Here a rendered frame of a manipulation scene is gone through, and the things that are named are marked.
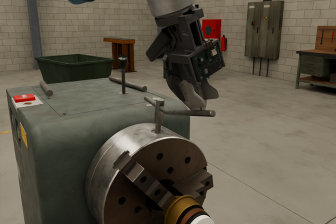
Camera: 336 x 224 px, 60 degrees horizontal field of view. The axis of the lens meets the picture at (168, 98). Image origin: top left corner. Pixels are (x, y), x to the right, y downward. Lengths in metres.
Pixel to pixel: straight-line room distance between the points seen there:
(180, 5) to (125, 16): 11.22
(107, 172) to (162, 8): 0.40
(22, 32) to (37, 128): 9.87
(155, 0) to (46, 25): 10.31
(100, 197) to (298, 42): 7.73
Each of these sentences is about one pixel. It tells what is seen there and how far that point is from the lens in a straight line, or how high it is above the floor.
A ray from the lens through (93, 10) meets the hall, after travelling 11.20.
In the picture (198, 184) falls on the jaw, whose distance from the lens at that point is 0.76.
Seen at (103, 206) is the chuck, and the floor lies 1.11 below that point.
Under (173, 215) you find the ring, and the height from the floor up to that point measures 1.10.
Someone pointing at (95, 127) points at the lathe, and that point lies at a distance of 0.80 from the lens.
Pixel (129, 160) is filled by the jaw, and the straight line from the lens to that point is 0.68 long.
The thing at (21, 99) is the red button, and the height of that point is 1.26.
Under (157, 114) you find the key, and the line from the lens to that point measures 0.72.
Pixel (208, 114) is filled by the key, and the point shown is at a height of 1.35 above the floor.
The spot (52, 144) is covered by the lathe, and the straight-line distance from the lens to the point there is 0.77.
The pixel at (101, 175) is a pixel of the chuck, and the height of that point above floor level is 1.16.
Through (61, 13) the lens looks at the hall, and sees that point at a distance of 10.87.
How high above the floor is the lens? 1.51
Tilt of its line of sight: 15 degrees down
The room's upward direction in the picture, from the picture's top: straight up
